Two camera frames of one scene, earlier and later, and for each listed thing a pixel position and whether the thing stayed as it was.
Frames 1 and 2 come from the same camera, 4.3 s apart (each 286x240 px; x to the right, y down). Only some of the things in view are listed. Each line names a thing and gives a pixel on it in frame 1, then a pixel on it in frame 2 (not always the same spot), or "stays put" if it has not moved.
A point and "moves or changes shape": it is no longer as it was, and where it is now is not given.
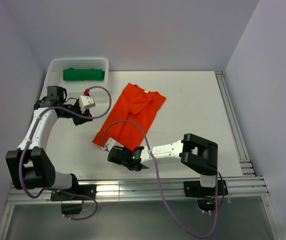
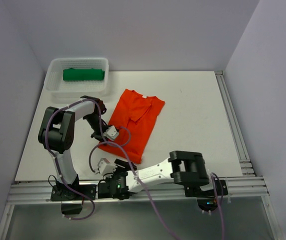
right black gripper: (124, 149) → (128, 167)
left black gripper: (86, 112) → (100, 136)
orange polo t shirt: (133, 103) moves or changes shape
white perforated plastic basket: (79, 75) stays put
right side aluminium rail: (246, 164) stays put
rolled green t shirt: (83, 74) stays put
